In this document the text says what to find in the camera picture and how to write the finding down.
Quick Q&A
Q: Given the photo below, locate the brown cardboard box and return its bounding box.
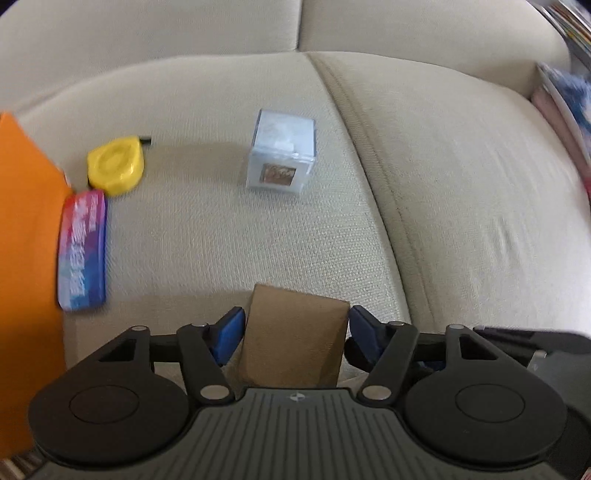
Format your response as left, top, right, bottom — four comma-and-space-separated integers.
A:
238, 284, 349, 388

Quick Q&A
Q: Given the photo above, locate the red purple tin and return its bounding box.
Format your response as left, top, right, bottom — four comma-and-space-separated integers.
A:
57, 190, 107, 312

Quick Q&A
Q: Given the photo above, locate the yellow tape measure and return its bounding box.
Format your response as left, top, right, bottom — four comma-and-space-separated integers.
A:
86, 136, 151, 197

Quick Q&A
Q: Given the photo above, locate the orange cardboard box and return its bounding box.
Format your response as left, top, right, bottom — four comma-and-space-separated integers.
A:
0, 113, 71, 458

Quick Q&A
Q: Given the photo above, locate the clear plastic cube box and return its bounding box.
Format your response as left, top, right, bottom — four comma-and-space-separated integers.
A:
246, 109, 317, 195

